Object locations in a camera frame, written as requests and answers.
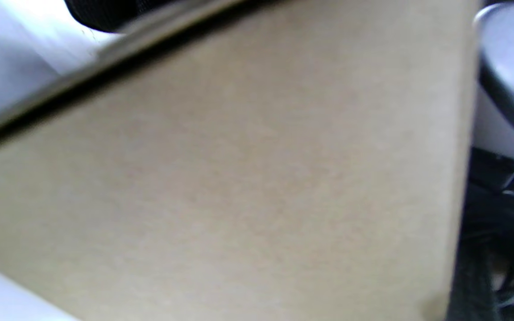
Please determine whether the person's left hand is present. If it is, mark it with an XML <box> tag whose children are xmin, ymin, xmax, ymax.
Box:
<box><xmin>63</xmin><ymin>0</ymin><xmax>182</xmax><ymax>33</ymax></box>

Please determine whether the grey white handheld controller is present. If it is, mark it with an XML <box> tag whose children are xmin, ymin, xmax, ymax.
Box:
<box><xmin>473</xmin><ymin>2</ymin><xmax>514</xmax><ymax>166</ymax></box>

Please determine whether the person's right hand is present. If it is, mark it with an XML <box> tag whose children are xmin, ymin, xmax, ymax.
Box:
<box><xmin>447</xmin><ymin>149</ymin><xmax>514</xmax><ymax>321</ymax></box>

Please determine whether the brown cardboard mailer box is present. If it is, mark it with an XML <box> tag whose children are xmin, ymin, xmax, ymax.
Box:
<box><xmin>0</xmin><ymin>0</ymin><xmax>481</xmax><ymax>321</ymax></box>

